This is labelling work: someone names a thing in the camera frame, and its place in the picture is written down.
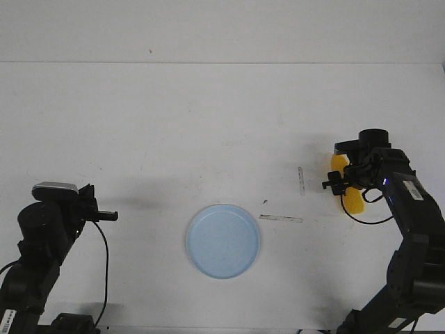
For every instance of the yellow corn cob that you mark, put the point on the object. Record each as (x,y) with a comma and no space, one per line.
(352,200)

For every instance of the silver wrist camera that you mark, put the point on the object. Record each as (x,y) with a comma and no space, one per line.
(57,191)

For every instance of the clear tape strip vertical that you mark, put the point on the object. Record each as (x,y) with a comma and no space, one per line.
(301,180)

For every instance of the clear tape strip horizontal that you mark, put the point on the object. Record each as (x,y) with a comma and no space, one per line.
(280,218)

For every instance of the light blue round plate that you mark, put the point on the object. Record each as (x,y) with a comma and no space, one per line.
(223,241)

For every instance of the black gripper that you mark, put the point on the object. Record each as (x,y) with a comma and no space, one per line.
(360,172)
(85,209)

